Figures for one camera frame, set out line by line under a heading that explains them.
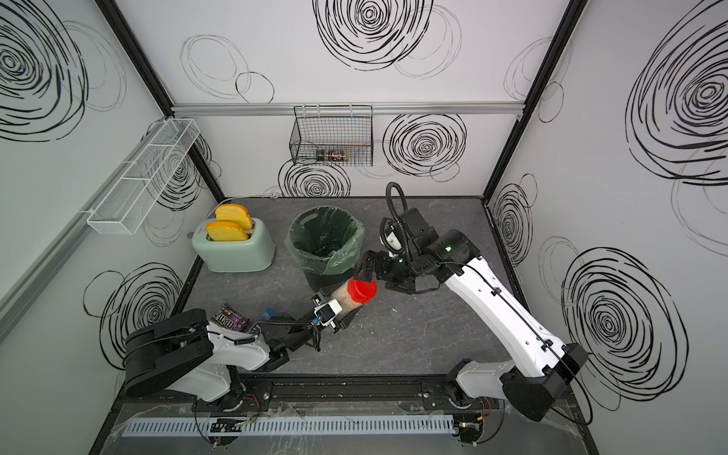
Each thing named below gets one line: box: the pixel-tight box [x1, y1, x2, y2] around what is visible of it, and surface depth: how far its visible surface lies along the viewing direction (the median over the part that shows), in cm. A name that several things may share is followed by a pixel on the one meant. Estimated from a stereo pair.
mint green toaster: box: [191, 218, 276, 273], surface depth 92 cm
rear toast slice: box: [215, 203, 254, 230], surface depth 89 cm
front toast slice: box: [205, 220, 249, 242], surface depth 86 cm
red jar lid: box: [346, 276, 379, 305], surface depth 65 cm
